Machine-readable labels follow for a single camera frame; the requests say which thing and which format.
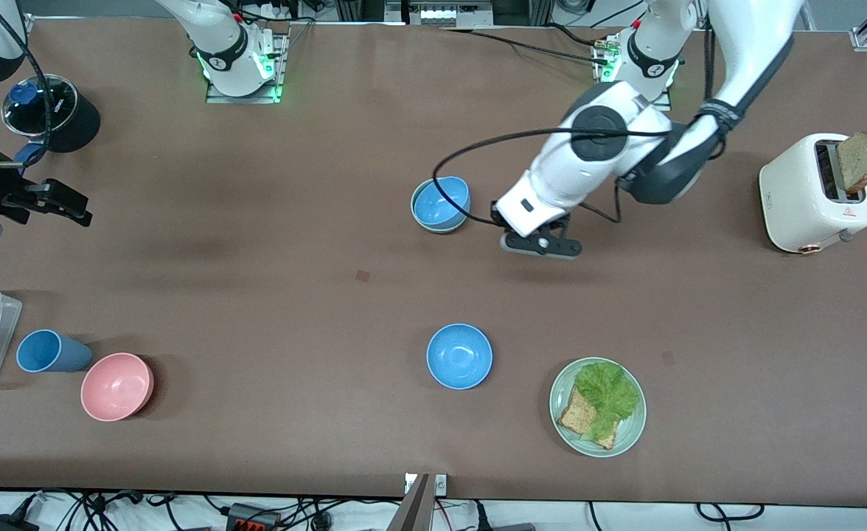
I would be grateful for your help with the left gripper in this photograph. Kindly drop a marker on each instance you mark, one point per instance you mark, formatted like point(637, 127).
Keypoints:
point(496, 215)

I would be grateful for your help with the green bowl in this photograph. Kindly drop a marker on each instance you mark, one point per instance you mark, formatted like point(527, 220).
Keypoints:
point(439, 231)

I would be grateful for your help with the blue bowl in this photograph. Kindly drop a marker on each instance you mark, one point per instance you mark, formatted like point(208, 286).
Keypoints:
point(459, 356)
point(444, 206)

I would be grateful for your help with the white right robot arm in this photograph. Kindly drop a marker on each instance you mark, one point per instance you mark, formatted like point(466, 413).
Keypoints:
point(220, 37)

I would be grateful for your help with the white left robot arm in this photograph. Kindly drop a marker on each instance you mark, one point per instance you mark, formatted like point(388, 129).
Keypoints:
point(625, 158)

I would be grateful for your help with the pink bowl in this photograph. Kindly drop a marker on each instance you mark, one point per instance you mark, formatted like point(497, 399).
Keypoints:
point(115, 387)

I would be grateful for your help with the glass lid with blue knob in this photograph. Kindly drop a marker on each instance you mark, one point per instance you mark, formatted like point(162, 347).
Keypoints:
point(61, 103)

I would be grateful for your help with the blue plastic cup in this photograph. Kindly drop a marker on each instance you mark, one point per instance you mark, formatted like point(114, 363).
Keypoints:
point(39, 351)

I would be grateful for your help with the green lettuce leaf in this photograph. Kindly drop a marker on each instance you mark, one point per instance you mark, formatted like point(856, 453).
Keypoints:
point(609, 391)

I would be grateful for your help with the brown toast slice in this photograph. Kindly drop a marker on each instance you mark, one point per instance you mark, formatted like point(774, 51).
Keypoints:
point(577, 413)
point(607, 436)

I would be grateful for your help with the green plate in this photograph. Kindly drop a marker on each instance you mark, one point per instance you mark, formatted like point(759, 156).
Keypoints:
point(629, 435)

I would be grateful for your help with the white power strip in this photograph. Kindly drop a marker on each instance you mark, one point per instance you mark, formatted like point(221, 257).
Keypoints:
point(448, 15)

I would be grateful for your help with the white toaster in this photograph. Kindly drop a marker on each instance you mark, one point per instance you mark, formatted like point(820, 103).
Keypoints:
point(802, 199)

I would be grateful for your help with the black power adapter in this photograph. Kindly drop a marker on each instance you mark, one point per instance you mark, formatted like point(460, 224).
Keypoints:
point(6, 523)

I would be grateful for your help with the toast slice in toaster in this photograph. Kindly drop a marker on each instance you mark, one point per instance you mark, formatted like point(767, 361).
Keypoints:
point(862, 158)

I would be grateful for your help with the red and black device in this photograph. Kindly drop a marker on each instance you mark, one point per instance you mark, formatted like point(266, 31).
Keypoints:
point(253, 518)

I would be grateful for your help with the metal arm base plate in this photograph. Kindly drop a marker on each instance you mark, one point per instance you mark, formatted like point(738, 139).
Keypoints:
point(216, 98)
point(655, 105)

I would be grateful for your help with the metal edge bracket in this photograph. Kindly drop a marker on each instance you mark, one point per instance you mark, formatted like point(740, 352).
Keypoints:
point(441, 484)

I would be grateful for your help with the dark camera pole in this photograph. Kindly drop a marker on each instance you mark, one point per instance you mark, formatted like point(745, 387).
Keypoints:
point(413, 509)

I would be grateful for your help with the metal corner bracket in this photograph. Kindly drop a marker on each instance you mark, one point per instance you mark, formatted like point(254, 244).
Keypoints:
point(862, 40)

